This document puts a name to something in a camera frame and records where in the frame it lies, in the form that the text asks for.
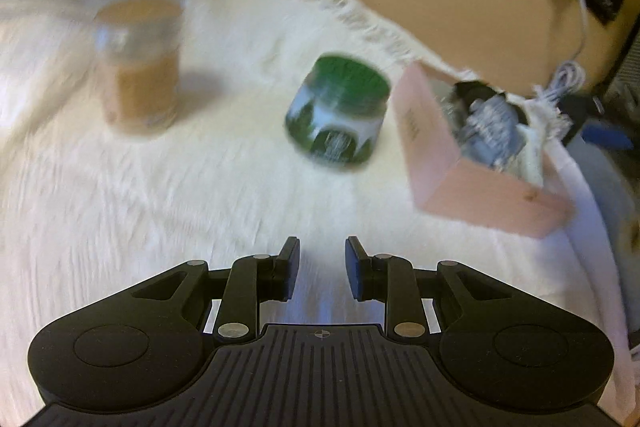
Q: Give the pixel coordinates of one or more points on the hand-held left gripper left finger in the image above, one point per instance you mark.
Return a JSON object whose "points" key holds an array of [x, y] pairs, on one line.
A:
{"points": [[294, 269]]}

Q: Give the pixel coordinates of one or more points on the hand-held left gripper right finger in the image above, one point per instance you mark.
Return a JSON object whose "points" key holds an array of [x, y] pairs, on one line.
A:
{"points": [[352, 271]]}

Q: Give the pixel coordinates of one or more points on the pink cardboard box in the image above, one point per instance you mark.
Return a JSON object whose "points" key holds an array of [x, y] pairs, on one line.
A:
{"points": [[475, 197]]}

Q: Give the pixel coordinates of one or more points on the grey cloth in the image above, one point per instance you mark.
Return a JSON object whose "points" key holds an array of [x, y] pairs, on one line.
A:
{"points": [[492, 127]]}

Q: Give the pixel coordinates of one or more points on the white fluffy rug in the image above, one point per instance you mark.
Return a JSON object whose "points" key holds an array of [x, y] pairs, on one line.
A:
{"points": [[200, 207]]}

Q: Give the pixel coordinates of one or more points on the jar with green lid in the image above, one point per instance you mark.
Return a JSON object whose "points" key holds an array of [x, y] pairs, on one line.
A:
{"points": [[337, 112]]}

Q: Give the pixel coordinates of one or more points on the jar with tan lid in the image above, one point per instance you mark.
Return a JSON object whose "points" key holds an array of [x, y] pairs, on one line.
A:
{"points": [[142, 72]]}

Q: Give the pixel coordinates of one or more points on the blue object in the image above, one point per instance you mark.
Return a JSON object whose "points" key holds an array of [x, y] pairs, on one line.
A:
{"points": [[607, 137]]}

